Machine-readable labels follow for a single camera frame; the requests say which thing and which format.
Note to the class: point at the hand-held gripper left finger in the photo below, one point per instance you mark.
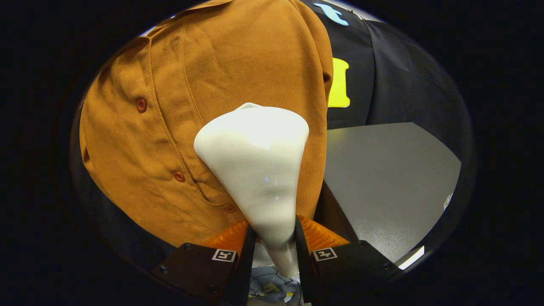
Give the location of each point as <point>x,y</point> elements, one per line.
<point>244,263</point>

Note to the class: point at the white garment steamer head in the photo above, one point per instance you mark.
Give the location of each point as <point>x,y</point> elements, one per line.
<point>259,170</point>

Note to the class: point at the orange button-up shirt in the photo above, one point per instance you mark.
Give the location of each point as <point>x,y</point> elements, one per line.
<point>238,59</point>

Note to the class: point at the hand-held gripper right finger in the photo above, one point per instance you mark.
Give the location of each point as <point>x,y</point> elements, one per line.
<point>301,263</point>

